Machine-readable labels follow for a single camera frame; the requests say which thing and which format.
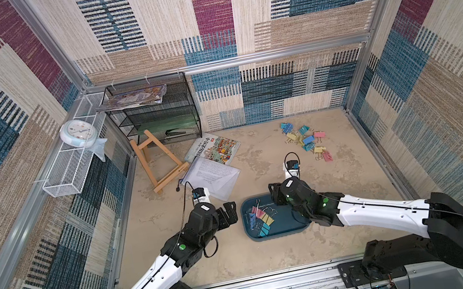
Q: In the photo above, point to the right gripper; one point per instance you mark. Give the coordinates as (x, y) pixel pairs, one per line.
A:
(276, 192)

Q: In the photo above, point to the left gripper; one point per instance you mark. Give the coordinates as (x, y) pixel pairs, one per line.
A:
(224, 221)

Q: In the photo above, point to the teal plastic storage box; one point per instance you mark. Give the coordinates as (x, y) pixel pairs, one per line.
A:
(286, 220)

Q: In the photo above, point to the pink binder clip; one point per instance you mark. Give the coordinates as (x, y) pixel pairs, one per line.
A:
(327, 156)
(319, 135)
(259, 213)

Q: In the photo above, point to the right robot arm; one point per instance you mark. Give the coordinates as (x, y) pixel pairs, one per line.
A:
(433, 227)

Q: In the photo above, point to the yellow binder clip pile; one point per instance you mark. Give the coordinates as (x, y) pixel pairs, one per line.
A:
(291, 138)

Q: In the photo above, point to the teal binder clip pile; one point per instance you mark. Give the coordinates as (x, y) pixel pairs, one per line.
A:
(303, 130)

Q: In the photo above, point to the colourful picture book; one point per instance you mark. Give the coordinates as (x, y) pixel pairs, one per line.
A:
(213, 147)

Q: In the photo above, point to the wooden easel stand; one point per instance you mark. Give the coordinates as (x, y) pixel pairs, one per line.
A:
(160, 164)

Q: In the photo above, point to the magazine on shelf top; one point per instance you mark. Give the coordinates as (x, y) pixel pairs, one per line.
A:
(134, 99)

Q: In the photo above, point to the white round clock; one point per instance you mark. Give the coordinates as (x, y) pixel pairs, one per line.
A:
(78, 134)

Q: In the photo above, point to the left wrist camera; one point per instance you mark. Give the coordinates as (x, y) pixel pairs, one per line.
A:
(200, 195)

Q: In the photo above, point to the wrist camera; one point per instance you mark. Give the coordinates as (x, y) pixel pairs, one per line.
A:
(200, 195)
(291, 169)

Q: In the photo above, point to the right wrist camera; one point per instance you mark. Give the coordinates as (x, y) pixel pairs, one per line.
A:
(291, 169)

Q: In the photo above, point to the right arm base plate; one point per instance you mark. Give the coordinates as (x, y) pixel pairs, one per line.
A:
(353, 274)

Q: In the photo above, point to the black wire shelf rack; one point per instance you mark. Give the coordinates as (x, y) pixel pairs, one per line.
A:
(175, 119)

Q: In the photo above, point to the white wire wall basket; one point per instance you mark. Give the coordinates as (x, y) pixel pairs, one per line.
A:
(69, 171)

